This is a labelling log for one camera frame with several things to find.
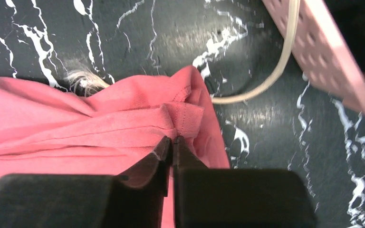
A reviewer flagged beige drawstring cord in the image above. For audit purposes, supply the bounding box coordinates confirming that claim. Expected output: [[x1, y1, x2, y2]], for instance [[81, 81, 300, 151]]
[[67, 0, 301, 105]]

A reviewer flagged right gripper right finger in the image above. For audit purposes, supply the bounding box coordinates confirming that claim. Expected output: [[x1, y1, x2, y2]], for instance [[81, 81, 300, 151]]
[[173, 136, 207, 171]]

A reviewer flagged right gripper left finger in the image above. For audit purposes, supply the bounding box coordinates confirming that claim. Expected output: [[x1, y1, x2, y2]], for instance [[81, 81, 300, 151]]
[[118, 136, 172, 197]]

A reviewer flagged pink laundry basket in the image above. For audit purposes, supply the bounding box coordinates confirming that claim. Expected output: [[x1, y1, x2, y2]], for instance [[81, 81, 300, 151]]
[[263, 0, 365, 116]]

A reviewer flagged coral pink t-shirt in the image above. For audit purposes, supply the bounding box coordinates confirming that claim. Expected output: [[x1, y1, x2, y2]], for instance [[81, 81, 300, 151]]
[[0, 66, 229, 228]]

